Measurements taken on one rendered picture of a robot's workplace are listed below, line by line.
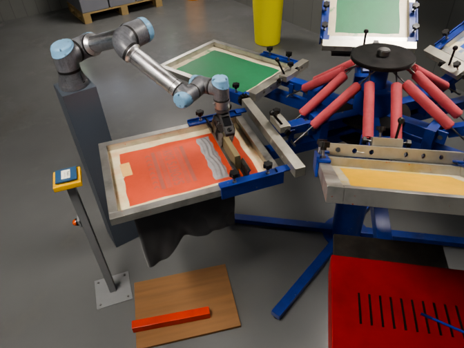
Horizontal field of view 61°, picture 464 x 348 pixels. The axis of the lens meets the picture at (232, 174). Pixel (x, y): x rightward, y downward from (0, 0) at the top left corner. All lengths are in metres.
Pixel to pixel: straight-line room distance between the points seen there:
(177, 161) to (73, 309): 1.23
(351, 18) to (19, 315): 2.85
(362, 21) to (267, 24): 2.79
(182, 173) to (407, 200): 1.20
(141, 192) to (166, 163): 0.23
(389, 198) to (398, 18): 2.19
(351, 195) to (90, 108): 1.68
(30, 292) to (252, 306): 1.43
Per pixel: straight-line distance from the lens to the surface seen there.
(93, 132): 2.36
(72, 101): 2.25
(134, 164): 2.01
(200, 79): 1.84
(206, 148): 2.03
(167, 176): 1.90
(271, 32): 5.64
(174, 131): 2.15
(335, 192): 0.91
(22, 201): 3.64
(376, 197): 0.92
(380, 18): 2.98
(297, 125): 2.05
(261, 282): 2.61
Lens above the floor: 2.15
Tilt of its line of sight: 40 degrees down
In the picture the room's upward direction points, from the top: 3 degrees counter-clockwise
